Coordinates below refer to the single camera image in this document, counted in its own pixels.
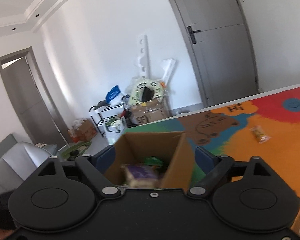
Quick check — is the purple snack packet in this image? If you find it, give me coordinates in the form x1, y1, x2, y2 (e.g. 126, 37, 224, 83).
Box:
121, 164, 160, 189

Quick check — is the grey room door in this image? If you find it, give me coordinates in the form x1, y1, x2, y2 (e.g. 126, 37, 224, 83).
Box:
170, 0, 258, 106

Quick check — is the clear peanut snack packet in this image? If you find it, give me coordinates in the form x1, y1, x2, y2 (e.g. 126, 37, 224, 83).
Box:
250, 125, 270, 144

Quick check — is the grey sofa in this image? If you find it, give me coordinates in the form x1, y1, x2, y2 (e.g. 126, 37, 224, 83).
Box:
0, 134, 57, 195

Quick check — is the small orange printed box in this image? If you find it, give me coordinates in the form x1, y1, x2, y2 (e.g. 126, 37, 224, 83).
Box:
68, 119, 97, 142

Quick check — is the colourful cartoon table mat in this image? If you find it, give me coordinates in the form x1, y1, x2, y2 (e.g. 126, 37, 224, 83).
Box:
128, 84, 300, 236

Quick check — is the brown cardboard box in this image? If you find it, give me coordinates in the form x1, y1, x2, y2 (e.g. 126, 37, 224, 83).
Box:
97, 132, 194, 191

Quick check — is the green snack bag upper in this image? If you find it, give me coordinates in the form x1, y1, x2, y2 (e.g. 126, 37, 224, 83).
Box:
143, 156, 163, 167

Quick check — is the blue plastic bag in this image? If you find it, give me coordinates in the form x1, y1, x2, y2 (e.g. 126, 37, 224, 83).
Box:
106, 85, 121, 103

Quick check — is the taped cardboard box floor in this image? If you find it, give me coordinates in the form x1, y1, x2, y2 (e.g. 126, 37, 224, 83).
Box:
130, 98, 170, 125

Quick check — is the panda print toilet seat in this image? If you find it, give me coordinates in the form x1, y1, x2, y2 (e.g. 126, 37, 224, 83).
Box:
128, 79, 164, 106

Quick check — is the white foam board short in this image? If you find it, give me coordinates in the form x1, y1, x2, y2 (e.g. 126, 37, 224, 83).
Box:
160, 59, 177, 85

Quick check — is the white foam board tall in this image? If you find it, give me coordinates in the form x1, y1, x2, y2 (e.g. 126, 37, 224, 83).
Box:
136, 34, 149, 79

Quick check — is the black wire shelf rack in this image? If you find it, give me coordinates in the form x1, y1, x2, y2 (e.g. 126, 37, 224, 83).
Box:
89, 104, 127, 138

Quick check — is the black door handle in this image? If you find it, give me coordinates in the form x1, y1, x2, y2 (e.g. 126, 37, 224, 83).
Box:
186, 25, 201, 44

